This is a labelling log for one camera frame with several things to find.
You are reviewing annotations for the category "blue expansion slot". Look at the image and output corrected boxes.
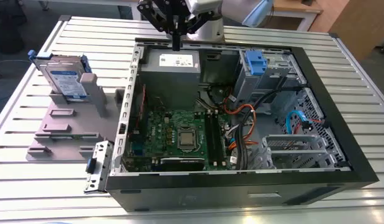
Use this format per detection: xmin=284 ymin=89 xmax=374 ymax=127
xmin=132 ymin=141 xmax=146 ymax=156

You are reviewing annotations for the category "CPU socket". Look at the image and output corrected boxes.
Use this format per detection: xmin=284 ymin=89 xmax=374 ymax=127
xmin=176 ymin=126 xmax=200 ymax=154

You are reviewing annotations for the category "blue disk wire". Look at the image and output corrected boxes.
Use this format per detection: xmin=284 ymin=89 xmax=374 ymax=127
xmin=286 ymin=111 xmax=308 ymax=135

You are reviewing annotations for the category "black RAM slot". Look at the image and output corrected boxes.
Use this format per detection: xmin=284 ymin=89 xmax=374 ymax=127
xmin=212 ymin=110 xmax=228 ymax=167
xmin=205 ymin=110 xmax=220 ymax=168

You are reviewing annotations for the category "grey metal drive cage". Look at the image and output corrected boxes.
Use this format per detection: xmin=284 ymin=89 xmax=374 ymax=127
xmin=235 ymin=48 xmax=307 ymax=110

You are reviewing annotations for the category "blue plastic drive latch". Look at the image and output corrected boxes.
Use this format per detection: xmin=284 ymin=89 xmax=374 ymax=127
xmin=247 ymin=50 xmax=268 ymax=76

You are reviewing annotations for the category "green motherboard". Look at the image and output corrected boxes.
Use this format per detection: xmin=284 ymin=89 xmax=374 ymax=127
xmin=124 ymin=109 xmax=233 ymax=172

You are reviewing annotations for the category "wooden cabinet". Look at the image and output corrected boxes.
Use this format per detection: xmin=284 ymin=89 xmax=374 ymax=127
xmin=310 ymin=0 xmax=384 ymax=62

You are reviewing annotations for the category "silver CPU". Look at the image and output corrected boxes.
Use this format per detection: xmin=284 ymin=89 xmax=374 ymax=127
xmin=178 ymin=132 xmax=197 ymax=147

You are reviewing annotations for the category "metal card retention bracket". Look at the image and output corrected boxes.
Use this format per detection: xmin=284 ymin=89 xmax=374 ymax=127
xmin=83 ymin=140 xmax=114 ymax=194

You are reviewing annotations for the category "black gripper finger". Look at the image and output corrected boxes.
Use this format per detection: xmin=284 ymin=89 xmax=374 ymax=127
xmin=137 ymin=0 xmax=178 ymax=51
xmin=177 ymin=10 xmax=216 ymax=51

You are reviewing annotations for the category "red disk wire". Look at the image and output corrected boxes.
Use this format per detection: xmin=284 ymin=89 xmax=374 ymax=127
xmin=306 ymin=118 xmax=330 ymax=128

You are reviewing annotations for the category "thin red wire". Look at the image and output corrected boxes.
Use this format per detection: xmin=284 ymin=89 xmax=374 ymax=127
xmin=134 ymin=84 xmax=148 ymax=135

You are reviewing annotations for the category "grey plastic parts rack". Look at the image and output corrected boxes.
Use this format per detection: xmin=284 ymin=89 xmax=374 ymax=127
xmin=26 ymin=72 xmax=128 ymax=162

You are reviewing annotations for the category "hard disk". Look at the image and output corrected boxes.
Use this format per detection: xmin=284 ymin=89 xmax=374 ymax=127
xmin=27 ymin=49 xmax=94 ymax=102

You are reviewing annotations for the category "green RAM stick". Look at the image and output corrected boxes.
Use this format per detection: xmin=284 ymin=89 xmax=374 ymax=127
xmin=50 ymin=134 xmax=98 ymax=140

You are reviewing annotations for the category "orange wire bundle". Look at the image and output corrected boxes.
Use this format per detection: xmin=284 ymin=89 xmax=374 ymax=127
xmin=225 ymin=105 xmax=259 ymax=150

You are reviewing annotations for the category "black open PC case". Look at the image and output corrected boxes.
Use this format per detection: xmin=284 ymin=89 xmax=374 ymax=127
xmin=106 ymin=36 xmax=381 ymax=212

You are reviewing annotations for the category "black office chair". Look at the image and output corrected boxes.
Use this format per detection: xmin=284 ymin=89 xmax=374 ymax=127
xmin=0 ymin=0 xmax=29 ymax=54

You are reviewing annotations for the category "black graphics card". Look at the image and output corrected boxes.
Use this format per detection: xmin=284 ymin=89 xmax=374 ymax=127
xmin=152 ymin=157 xmax=207 ymax=172

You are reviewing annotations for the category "wooden desk with white frame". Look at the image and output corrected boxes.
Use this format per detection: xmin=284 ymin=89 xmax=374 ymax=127
xmin=268 ymin=0 xmax=324 ymax=32

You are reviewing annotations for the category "grey power supply unit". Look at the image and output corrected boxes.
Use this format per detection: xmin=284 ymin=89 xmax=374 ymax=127
xmin=138 ymin=49 xmax=201 ymax=111

